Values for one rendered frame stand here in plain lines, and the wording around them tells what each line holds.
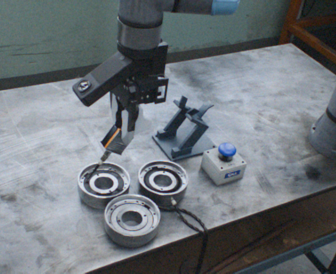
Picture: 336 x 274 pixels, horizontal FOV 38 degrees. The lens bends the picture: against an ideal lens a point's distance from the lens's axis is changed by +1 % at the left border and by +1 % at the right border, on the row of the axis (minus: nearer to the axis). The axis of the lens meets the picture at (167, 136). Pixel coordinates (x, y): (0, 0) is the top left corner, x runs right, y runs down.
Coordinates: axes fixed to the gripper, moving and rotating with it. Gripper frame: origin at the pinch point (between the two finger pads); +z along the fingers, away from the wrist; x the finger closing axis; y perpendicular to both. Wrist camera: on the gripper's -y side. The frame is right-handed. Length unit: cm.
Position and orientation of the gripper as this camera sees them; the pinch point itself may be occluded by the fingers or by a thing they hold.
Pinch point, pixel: (120, 135)
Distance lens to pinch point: 95.6
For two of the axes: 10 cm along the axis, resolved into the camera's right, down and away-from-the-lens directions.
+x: -4.8, -5.9, 6.5
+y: 8.7, -2.2, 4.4
